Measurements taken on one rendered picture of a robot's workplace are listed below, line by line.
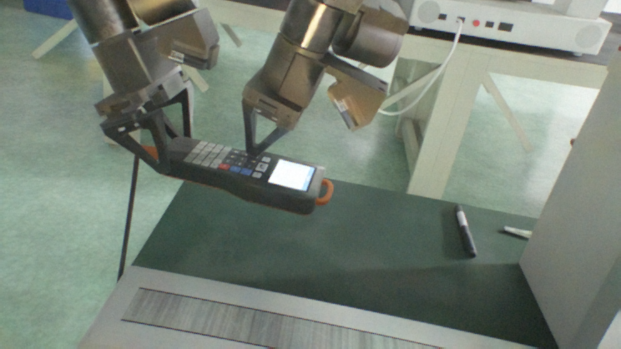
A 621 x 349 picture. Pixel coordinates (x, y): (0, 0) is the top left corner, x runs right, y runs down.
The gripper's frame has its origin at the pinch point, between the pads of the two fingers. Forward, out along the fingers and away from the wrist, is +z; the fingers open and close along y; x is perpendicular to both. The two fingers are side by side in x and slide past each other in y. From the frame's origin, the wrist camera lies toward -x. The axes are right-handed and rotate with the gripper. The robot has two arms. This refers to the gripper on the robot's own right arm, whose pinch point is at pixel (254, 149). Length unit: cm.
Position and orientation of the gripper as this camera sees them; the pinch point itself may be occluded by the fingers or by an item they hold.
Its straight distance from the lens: 63.8
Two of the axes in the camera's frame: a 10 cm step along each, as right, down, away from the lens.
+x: -8.9, -4.5, -0.2
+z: -4.0, 7.8, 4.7
